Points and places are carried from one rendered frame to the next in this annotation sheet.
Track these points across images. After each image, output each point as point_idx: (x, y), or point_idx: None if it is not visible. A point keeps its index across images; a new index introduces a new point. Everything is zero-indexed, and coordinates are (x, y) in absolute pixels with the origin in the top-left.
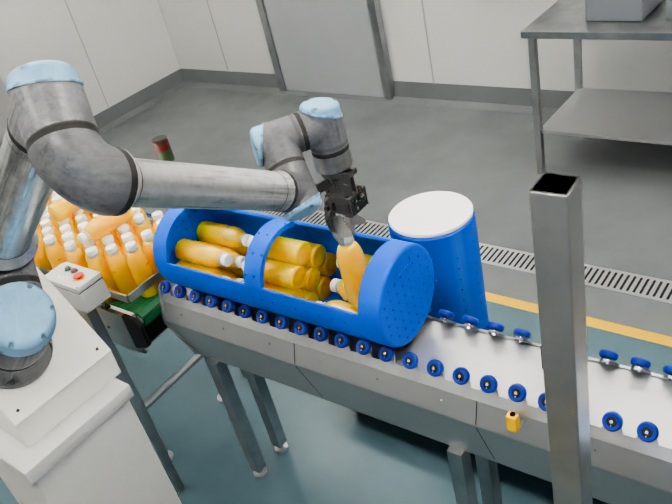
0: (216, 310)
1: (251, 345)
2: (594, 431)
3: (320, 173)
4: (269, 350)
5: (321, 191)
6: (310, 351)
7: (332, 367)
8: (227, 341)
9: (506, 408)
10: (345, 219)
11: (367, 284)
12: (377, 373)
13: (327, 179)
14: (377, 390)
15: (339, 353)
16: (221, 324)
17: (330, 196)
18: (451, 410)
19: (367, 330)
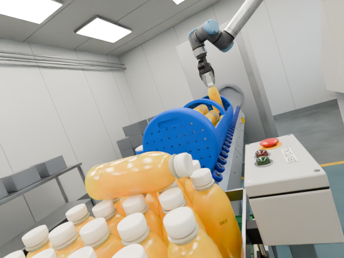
0: (226, 165)
1: (239, 167)
2: (238, 117)
3: (207, 51)
4: (239, 160)
5: (205, 63)
6: (236, 145)
7: (239, 145)
8: (240, 179)
9: (238, 122)
10: (205, 80)
11: (222, 96)
12: (237, 135)
13: (204, 58)
14: (242, 141)
15: (235, 136)
16: (232, 171)
17: (208, 62)
18: (241, 132)
19: (233, 110)
